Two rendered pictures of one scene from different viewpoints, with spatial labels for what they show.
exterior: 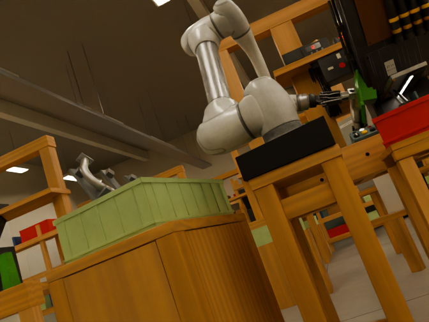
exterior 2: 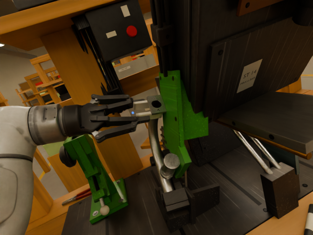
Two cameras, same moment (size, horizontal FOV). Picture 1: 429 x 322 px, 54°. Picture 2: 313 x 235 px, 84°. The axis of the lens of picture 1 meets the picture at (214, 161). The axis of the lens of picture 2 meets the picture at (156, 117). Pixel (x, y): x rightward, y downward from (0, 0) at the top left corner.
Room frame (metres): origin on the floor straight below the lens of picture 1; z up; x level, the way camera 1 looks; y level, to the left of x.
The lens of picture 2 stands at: (1.68, -0.63, 1.31)
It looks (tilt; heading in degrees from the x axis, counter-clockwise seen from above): 18 degrees down; 339
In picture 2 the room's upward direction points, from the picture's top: 21 degrees counter-clockwise
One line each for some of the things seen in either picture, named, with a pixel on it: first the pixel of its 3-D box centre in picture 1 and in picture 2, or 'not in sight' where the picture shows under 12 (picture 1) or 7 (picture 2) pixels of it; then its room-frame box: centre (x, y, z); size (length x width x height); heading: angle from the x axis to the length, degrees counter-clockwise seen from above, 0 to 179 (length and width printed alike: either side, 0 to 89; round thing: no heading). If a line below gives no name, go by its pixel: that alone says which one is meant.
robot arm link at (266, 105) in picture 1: (267, 106); not in sight; (1.53, -0.26, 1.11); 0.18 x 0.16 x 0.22; 69
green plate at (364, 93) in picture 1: (364, 90); (182, 109); (2.05, -0.84, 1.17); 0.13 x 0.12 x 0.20; 80
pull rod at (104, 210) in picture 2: not in sight; (102, 203); (2.20, -0.55, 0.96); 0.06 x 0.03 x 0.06; 170
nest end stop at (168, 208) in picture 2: not in sight; (175, 207); (2.02, -0.72, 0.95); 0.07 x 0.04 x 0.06; 80
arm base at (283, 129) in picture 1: (289, 134); not in sight; (1.53, -0.30, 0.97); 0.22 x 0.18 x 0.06; 83
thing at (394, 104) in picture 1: (401, 104); (208, 105); (2.21, -1.05, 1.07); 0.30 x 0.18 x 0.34; 80
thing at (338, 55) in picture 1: (335, 68); (119, 33); (2.32, -0.85, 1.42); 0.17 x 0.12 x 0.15; 80
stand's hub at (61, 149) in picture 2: not in sight; (66, 156); (2.29, -0.52, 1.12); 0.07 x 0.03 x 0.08; 170
